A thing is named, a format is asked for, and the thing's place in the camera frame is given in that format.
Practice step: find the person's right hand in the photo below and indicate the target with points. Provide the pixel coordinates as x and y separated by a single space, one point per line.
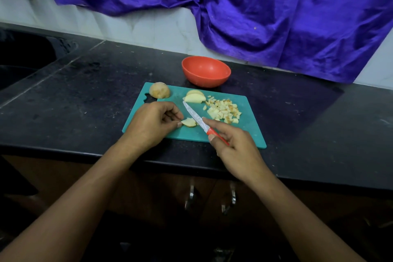
240 154

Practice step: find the person's left hand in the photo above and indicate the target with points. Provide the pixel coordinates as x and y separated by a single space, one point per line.
147 128

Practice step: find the teal plastic cutting board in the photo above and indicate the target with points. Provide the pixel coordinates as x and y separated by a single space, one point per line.
252 133

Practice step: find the brown potato half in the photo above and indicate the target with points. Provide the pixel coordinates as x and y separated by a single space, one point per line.
159 90

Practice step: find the pile of diced apple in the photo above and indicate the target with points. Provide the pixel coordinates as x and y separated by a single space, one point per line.
222 110

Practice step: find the orange bowl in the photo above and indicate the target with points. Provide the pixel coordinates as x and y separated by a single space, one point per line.
206 71

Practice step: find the person's left forearm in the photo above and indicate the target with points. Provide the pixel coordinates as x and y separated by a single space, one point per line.
61 209

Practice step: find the person's right forearm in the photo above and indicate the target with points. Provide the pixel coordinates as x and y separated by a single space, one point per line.
307 225

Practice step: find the dark kitchen sink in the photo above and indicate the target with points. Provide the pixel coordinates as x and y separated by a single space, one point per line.
24 59

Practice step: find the purple cloth curtain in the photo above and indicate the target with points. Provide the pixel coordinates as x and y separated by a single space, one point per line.
295 7

